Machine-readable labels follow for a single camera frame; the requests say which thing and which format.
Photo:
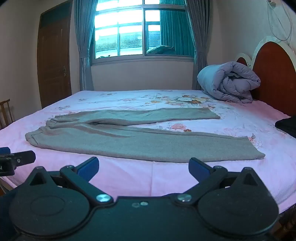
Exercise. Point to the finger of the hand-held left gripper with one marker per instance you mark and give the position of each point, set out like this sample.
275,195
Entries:
4,150
24,158

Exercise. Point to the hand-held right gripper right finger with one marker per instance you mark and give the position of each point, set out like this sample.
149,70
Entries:
198,167

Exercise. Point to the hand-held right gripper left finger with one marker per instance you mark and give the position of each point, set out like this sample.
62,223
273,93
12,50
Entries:
89,167

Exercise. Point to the grey pants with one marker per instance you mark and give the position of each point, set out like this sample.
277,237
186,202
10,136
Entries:
129,141

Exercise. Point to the wooden chair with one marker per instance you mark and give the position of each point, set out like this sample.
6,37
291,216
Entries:
5,113

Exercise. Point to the dark blue clothing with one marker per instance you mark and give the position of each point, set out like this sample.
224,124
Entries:
5,213

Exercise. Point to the bed with pink floral sheet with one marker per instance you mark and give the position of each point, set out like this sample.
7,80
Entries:
143,183

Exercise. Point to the folded lavender quilt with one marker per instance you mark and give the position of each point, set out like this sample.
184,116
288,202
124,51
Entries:
227,81

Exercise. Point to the dark cloth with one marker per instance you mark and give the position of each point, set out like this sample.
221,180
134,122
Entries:
288,127

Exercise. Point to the brown wooden door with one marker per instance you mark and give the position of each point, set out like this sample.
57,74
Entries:
54,55

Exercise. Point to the white wall socket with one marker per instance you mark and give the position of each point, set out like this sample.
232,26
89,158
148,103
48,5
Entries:
272,2

